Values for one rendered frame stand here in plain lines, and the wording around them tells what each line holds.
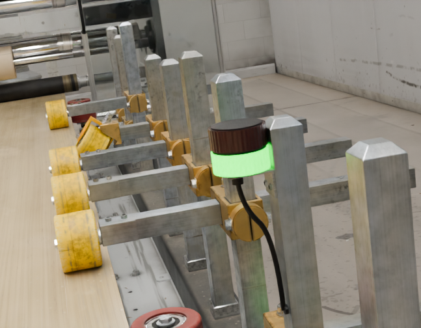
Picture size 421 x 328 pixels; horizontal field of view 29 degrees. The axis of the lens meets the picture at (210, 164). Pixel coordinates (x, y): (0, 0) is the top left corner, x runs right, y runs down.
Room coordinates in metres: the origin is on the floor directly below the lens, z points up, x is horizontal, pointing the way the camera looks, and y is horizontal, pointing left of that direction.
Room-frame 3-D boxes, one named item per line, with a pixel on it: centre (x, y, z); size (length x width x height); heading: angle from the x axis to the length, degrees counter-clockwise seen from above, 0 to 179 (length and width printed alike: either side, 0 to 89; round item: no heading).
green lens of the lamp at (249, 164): (0.82, -0.03, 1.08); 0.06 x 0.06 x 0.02
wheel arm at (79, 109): (2.35, 0.17, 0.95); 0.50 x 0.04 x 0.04; 100
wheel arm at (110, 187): (1.37, 0.00, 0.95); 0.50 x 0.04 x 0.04; 100
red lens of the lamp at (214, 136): (0.82, -0.03, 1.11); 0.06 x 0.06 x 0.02
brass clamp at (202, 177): (1.35, 0.01, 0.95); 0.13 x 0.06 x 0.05; 10
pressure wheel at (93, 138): (1.83, 0.26, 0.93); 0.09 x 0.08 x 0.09; 100
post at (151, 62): (1.82, 0.10, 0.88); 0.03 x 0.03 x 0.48; 10
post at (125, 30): (2.31, 0.18, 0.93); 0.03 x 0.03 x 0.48; 10
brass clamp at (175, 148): (1.59, 0.06, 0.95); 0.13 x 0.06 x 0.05; 10
